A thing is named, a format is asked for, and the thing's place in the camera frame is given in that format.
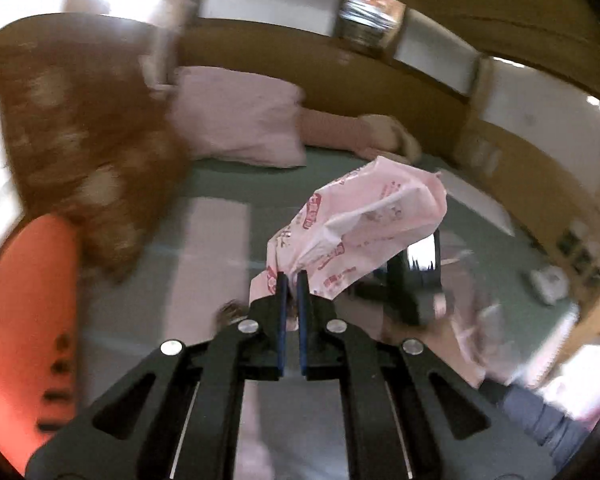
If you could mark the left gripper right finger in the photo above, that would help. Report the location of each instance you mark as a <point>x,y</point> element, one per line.
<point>320,355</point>

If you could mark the orange carrot bolster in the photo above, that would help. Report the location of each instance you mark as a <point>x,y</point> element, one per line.
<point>39,272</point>

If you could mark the red floral brocade cushion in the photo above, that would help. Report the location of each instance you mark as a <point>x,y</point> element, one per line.
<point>87,140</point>

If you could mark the pink pillow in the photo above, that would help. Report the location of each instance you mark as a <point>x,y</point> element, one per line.
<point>238,116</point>

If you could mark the stack of papers on shelf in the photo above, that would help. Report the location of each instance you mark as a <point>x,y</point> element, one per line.
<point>368,26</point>

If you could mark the white object on bed edge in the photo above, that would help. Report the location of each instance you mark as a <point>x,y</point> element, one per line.
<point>550,283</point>

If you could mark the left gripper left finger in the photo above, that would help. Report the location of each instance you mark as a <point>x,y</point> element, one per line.
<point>266,347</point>

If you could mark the striped plush doll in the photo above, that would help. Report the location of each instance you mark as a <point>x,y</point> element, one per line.
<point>367,136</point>

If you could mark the pink printed plastic bag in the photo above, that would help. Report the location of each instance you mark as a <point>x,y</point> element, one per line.
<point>350,227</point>

